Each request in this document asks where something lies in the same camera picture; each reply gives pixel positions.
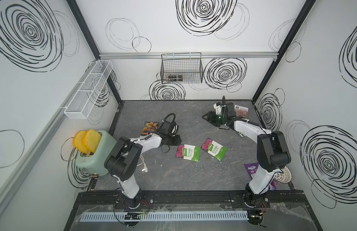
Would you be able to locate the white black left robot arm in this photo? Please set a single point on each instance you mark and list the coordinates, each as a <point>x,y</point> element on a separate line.
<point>123,159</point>

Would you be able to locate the aluminium wall rail back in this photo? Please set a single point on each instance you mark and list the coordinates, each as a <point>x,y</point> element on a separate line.
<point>177,55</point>

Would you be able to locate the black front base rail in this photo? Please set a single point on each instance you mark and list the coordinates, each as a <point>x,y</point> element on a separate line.
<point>152,199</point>

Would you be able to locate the black corner frame post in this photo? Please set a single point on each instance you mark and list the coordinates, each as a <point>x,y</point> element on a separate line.
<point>91,42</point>
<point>300,19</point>

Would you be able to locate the purple seed packet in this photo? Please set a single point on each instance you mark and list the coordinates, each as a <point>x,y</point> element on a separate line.
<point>251,169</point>

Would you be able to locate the white plastic strainer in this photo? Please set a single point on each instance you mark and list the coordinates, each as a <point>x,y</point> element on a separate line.
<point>285,176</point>

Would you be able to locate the black corner frame post left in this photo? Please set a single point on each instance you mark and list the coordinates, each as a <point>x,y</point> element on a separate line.
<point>91,42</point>

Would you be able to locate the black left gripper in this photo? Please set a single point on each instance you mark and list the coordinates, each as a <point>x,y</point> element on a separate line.
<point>176,142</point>

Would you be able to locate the red flower seed packet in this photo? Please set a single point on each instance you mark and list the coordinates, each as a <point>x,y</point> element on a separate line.
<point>241,111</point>

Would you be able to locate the yellow toast slice front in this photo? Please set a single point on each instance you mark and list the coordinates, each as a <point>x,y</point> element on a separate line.
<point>91,140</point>

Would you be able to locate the impatiens seed packet green white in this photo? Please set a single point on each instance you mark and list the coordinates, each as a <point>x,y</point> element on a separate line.
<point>188,152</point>

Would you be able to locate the black wire wall basket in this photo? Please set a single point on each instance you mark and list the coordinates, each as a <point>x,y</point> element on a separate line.
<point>191,70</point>

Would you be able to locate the black corner frame post right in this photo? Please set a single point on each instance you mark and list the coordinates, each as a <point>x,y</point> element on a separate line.
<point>300,19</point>

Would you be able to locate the white slotted cable duct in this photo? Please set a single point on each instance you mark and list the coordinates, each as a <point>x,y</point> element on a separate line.
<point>164,216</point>

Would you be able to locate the small item in basket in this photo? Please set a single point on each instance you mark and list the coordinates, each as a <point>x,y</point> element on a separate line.
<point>175,78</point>

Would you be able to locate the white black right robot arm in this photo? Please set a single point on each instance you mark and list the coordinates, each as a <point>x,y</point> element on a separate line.
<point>272,151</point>

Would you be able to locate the yellow toast slice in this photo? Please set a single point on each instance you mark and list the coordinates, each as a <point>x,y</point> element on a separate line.
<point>78,142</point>
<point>91,140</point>

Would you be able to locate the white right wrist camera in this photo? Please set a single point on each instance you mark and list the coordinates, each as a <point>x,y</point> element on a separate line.
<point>218,108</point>

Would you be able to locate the yellow toast slice back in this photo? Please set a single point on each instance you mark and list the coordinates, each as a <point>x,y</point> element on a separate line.
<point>78,142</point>

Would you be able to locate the mint green toaster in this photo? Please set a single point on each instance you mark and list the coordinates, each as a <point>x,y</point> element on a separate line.
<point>94,164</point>

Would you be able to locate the white wire wall shelf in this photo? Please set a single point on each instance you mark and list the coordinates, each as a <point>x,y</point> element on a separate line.
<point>89,90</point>

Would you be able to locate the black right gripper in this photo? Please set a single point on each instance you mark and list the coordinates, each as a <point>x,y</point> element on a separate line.
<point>211,117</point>

